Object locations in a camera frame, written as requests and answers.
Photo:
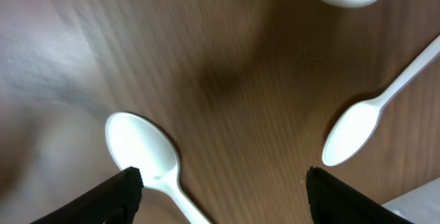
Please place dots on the clear plastic basket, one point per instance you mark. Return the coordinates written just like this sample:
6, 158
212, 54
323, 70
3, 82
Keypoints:
421, 205

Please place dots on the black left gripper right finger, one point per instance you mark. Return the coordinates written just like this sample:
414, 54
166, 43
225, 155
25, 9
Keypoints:
331, 201

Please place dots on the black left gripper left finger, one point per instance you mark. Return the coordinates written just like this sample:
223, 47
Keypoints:
115, 200

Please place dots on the white plastic spoon lowest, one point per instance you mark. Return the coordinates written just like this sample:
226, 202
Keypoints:
135, 141

